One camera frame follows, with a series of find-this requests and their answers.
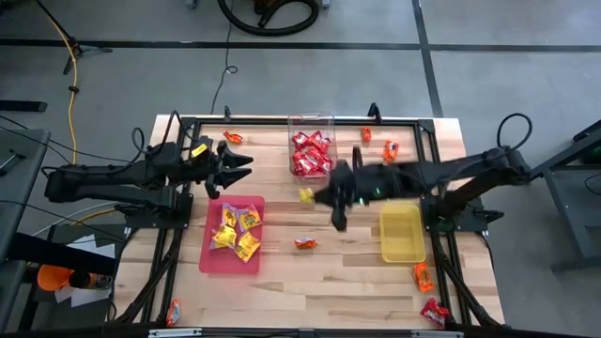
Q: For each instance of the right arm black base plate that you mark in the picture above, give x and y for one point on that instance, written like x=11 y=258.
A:
x=462 y=220

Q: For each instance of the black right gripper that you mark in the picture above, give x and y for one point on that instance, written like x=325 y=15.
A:
x=375 y=183

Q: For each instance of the red silver candy pack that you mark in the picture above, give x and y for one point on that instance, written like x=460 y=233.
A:
x=173 y=312

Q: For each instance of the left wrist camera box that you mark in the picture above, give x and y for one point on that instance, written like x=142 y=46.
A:
x=206 y=141

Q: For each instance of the white paper sheets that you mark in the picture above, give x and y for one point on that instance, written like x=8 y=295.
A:
x=87 y=244

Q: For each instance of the grey metal stand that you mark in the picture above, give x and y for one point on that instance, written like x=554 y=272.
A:
x=568 y=211

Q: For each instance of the grey side table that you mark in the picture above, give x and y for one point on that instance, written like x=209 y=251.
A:
x=19 y=188

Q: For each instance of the yellow tape tag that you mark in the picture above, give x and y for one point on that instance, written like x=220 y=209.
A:
x=198 y=150

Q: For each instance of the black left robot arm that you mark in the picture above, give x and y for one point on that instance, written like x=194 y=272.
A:
x=103 y=178

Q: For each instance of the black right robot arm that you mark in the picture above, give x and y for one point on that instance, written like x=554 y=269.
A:
x=469 y=169

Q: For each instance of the black metal beam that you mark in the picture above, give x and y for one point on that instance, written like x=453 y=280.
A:
x=56 y=253

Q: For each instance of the black frame clamp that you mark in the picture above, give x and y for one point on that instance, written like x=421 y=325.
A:
x=374 y=112

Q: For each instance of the clear plastic bin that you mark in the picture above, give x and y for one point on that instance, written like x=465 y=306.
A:
x=312 y=121

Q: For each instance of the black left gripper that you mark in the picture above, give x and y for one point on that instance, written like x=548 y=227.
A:
x=197 y=166

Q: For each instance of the pink plastic bin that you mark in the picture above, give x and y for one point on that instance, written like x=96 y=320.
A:
x=209 y=263

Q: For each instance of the dark bottle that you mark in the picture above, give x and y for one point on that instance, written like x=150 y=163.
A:
x=91 y=280

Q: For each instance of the silver metal bracket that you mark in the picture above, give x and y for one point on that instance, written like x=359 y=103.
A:
x=436 y=334
x=175 y=333

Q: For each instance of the black tripod stand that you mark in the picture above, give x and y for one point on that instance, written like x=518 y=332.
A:
x=94 y=49

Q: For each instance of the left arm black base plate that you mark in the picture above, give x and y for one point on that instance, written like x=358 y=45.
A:
x=155 y=218

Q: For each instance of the yellow plastic bin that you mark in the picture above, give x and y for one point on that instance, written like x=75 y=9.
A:
x=401 y=235

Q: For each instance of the black flat bar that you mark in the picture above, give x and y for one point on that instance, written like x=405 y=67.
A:
x=23 y=106

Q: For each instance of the yellow sour candy pack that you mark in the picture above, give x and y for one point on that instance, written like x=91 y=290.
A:
x=224 y=236
x=306 y=195
x=247 y=246
x=250 y=217
x=229 y=216

